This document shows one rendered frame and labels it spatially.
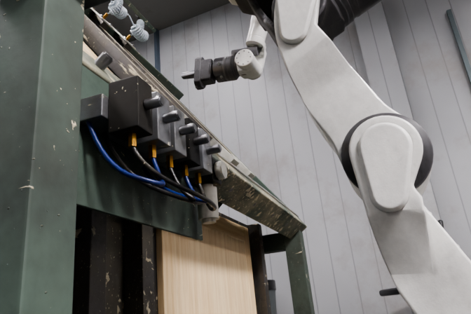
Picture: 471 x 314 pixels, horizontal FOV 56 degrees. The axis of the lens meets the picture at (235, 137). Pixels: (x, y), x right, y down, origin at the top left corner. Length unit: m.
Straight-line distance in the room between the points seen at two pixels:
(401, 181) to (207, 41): 5.09
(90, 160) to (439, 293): 0.56
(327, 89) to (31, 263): 0.60
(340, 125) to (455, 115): 3.71
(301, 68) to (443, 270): 0.41
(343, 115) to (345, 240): 3.56
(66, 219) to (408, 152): 0.50
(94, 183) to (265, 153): 4.05
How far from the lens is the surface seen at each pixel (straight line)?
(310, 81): 0.83
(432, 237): 0.75
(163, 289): 1.41
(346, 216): 4.35
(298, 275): 2.40
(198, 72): 1.60
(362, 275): 4.28
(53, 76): 0.45
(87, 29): 1.81
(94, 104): 0.73
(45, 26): 0.47
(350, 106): 0.81
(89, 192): 0.73
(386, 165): 0.72
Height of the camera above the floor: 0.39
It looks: 22 degrees up
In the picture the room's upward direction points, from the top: 6 degrees counter-clockwise
